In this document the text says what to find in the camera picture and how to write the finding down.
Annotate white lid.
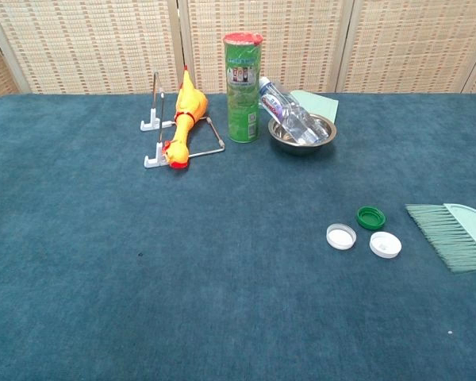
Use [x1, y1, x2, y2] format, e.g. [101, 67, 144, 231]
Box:
[326, 223, 358, 251]
[369, 231, 402, 260]

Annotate green plastic bottle cap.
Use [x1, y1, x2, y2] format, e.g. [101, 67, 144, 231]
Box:
[355, 206, 387, 230]

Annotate light green small broom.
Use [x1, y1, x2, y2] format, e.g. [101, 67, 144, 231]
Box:
[405, 202, 476, 274]

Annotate clear plastic water bottle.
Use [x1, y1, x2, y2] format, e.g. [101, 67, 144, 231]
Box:
[258, 76, 331, 144]

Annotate stainless steel bowl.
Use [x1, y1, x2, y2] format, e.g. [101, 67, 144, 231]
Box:
[267, 113, 338, 156]

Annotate green chip canister red lid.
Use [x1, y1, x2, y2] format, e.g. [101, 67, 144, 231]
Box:
[222, 33, 264, 144]

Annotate yellow rubber chicken toy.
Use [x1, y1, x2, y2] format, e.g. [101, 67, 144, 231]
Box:
[161, 65, 209, 171]

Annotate teal carpet table mat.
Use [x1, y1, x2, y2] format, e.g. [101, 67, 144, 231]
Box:
[0, 93, 476, 381]

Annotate metal wire stand white feet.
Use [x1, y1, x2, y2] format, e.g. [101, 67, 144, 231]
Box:
[140, 71, 226, 169]

